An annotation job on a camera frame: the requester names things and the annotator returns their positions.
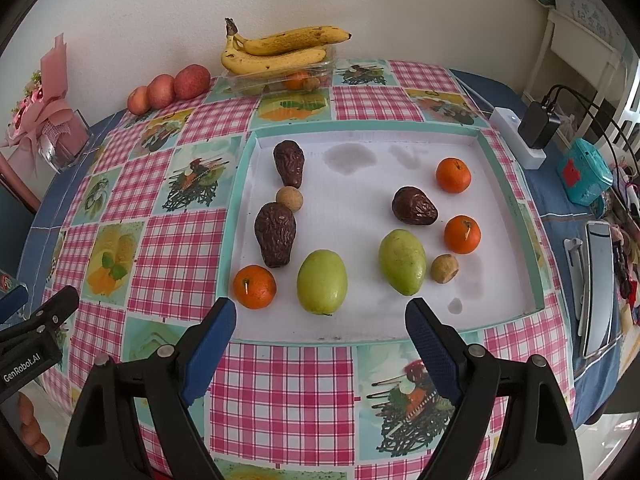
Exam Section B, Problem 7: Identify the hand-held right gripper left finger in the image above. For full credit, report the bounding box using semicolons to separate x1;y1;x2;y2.
59;296;237;480

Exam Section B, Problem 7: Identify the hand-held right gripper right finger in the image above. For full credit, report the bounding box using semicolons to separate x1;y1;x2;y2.
405;297;581;480

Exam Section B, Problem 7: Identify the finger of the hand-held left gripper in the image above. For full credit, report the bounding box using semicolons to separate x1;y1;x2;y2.
25;286;81;333
0;282;30;323

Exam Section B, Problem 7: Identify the orange tangerine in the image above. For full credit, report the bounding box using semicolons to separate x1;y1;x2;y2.
444;215;482;255
435;157;472;194
233;265;278;310

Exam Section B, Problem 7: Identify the small tan round fruit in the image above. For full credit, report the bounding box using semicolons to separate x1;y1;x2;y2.
275;186;304;212
431;254;460;284

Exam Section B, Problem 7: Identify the green mango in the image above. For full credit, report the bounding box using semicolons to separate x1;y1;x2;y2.
296;249;348;316
378;229;427;296

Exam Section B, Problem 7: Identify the dark brown wrinkled avocado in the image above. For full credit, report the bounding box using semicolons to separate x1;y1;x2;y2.
391;186;439;227
273;140;306;189
254;202;297;269

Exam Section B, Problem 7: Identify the white shallow box teal rim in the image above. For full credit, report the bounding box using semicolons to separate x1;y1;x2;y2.
227;122;546;346

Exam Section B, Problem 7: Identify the person's left hand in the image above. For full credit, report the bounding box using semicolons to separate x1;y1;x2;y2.
17;392;51;458

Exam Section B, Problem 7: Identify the pink checked printed tablecloth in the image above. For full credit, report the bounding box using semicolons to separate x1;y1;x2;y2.
27;60;576;480

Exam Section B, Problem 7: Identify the clear acrylic vase box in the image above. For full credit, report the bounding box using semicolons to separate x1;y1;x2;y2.
37;107;93;175

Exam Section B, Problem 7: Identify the silver tablet stand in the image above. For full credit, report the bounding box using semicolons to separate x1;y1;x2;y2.
563;237;586;321

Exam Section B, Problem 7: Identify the tablet with dark screen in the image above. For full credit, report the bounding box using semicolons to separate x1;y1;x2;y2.
580;221;616;358

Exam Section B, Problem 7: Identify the blue tablecloth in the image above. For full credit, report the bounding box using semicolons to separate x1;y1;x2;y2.
27;67;640;428

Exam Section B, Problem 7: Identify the pink wrapped flower bouquet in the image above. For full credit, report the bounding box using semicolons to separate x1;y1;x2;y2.
0;34;81;153

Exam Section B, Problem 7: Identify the teal toy box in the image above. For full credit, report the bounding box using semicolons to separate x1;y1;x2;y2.
556;138;614;207

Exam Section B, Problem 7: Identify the white power strip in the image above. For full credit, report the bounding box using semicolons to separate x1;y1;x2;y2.
489;106;548;170

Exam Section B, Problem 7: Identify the black charger block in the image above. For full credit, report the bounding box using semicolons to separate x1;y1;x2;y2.
517;101;563;150

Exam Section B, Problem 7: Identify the clear plastic container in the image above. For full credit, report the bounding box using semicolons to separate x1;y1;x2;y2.
222;57;337;97

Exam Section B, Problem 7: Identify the yellow banana bunch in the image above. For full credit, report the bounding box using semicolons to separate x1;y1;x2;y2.
221;17;352;77

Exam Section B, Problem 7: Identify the white chair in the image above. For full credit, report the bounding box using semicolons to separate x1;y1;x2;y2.
522;7;628;126

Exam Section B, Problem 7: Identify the white power cord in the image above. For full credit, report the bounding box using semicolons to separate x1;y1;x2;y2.
460;77;496;113

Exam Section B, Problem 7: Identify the black charger cable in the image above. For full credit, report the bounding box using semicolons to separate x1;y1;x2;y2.
555;99;636;186
545;84;640;161

